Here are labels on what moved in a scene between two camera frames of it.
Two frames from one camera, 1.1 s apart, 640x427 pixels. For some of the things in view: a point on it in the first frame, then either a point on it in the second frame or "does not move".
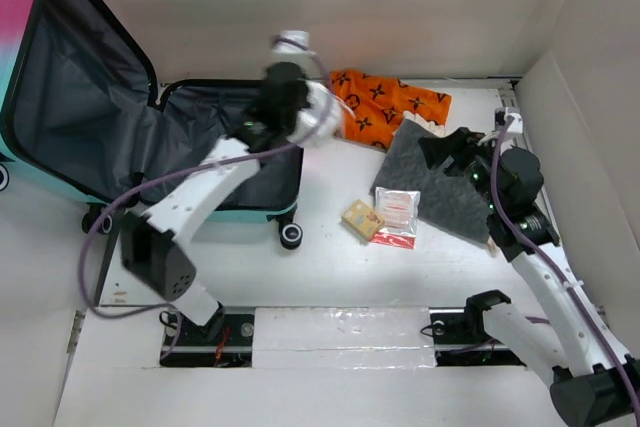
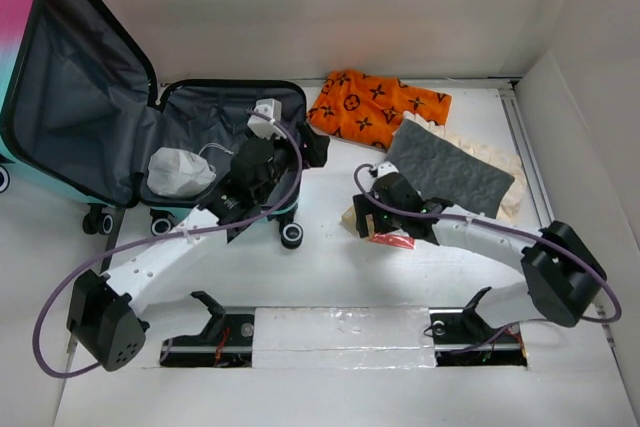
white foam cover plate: x=346 y=337 does not move
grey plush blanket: x=447 y=202 does not move
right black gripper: x=461 y=144 to x=362 y=209
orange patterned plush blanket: x=378 y=105 does not move
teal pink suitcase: x=84 y=117 does not move
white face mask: x=317 y=122 to x=174 y=171
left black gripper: x=304 y=102 to x=312 y=152
